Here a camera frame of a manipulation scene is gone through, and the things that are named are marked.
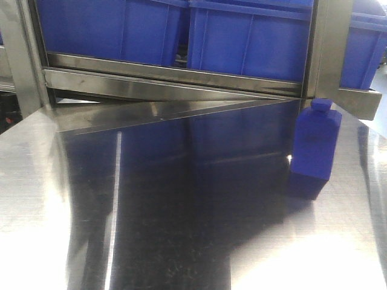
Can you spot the blue bottle-shaped part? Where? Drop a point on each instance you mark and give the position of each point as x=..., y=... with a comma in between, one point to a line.
x=315, y=138

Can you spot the blue plastic bin left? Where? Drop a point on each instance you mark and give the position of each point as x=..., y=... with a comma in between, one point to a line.
x=134, y=31

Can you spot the blue plastic bin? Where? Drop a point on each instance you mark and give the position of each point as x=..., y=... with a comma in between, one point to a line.
x=365, y=46
x=134, y=31
x=249, y=38

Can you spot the blue plastic bin middle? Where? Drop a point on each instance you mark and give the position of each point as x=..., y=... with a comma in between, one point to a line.
x=249, y=38

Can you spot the blue plastic bin far right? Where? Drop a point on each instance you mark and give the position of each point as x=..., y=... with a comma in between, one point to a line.
x=365, y=46

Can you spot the stainless steel shelf frame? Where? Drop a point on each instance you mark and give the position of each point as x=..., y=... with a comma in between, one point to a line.
x=36, y=74

